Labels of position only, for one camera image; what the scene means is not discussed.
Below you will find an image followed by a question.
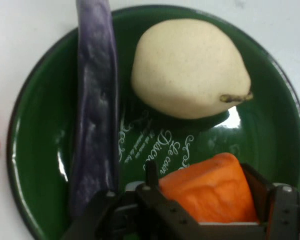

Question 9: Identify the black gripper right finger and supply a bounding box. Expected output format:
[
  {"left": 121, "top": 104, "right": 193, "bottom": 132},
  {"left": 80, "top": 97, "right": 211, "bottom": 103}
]
[{"left": 240, "top": 162, "right": 300, "bottom": 240}]

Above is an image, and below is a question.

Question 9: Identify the purple eggplant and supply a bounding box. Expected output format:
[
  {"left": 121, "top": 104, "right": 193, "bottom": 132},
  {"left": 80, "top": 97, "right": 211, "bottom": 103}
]
[{"left": 69, "top": 0, "right": 121, "bottom": 219}]

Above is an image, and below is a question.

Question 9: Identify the pale yellow pear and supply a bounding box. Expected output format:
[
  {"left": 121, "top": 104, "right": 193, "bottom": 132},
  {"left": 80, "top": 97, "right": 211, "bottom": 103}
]
[{"left": 130, "top": 18, "right": 254, "bottom": 120}]

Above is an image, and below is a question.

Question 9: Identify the orange carrot piece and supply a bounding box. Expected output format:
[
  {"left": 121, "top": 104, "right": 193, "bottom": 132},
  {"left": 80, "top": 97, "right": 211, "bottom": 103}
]
[{"left": 158, "top": 152, "right": 260, "bottom": 224}]

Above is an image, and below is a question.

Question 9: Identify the dark green plate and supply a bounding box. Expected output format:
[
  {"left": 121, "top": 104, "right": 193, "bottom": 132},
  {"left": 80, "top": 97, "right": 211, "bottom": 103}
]
[{"left": 6, "top": 4, "right": 300, "bottom": 240}]

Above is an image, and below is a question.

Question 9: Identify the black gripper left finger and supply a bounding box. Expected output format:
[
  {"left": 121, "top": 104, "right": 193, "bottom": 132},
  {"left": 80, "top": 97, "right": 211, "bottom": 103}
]
[{"left": 61, "top": 159, "right": 201, "bottom": 240}]

